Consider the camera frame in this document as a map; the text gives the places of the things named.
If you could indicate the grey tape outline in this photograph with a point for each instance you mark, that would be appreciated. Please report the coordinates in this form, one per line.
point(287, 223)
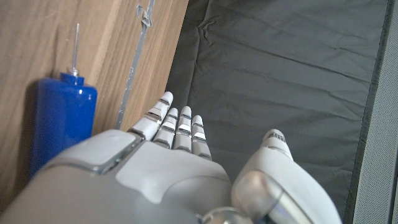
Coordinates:
point(134, 63)

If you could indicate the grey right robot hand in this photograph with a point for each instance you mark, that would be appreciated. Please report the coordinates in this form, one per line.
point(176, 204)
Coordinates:
point(161, 174)

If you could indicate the black backdrop curtain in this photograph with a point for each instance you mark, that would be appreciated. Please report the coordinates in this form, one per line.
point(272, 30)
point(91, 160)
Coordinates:
point(280, 77)

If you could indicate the blue needle-tip bottle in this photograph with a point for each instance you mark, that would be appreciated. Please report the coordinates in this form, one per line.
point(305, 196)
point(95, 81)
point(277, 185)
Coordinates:
point(62, 118)

